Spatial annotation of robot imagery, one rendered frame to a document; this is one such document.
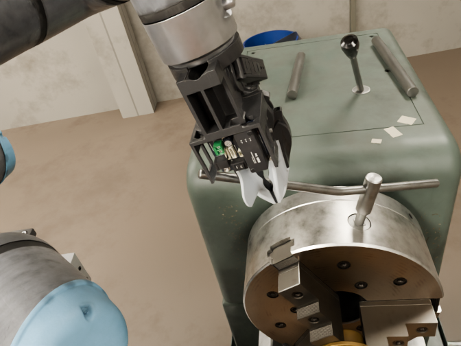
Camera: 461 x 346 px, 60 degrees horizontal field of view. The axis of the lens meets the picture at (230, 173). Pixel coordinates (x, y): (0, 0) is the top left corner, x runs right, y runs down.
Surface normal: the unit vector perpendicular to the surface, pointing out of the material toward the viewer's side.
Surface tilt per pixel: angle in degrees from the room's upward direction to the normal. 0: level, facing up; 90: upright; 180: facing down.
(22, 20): 104
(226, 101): 90
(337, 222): 1
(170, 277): 0
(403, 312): 2
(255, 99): 12
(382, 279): 90
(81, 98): 90
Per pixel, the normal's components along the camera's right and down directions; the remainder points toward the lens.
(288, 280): -0.67, -0.62
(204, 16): 0.48, 0.34
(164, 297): -0.18, -0.77
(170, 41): -0.38, 0.67
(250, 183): 0.88, -0.24
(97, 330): 0.81, 0.23
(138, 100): 0.02, 0.62
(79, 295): 0.33, -0.93
